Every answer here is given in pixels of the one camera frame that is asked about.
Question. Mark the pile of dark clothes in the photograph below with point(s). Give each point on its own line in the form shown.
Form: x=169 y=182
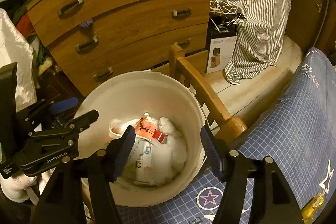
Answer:
x=29 y=29

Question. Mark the white satin cloth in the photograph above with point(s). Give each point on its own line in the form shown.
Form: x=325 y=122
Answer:
x=13 y=56

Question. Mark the yellow snack wrapper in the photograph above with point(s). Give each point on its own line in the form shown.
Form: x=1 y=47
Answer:
x=313 y=207

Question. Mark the white tissue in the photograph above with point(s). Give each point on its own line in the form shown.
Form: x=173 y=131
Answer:
x=176 y=145

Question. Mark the wooden drawer dresser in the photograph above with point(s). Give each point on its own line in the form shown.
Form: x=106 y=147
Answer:
x=126 y=16

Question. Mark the blue checked bedsheet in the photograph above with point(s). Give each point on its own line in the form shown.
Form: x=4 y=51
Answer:
x=288 y=121

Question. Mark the white plastic bucket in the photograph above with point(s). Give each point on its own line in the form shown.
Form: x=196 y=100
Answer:
x=136 y=92

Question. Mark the striped grey white cloth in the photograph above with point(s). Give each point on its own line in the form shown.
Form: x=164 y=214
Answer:
x=260 y=16

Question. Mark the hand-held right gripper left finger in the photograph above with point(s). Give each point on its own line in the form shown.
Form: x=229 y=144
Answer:
x=123 y=153

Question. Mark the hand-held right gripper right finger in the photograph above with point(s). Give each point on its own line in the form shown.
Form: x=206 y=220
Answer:
x=212 y=153

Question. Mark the knife block carton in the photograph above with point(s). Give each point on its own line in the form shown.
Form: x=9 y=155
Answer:
x=220 y=53

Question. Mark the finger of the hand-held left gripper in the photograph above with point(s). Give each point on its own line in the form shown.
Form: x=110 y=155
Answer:
x=64 y=103
x=84 y=119

